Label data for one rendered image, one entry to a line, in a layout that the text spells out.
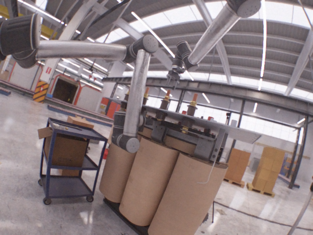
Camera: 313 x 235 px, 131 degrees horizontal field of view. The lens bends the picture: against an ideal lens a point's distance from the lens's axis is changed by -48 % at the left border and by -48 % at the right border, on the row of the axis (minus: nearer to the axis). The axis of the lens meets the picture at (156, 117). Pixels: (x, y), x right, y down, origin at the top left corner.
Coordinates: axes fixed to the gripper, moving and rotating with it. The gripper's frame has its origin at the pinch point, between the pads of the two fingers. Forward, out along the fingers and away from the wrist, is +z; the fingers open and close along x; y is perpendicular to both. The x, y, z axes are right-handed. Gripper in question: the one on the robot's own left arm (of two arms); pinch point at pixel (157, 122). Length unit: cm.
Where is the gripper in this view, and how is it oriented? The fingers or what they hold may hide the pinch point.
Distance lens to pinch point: 121.6
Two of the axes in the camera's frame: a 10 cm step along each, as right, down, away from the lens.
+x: -5.2, -1.2, 8.5
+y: 1.5, -9.9, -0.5
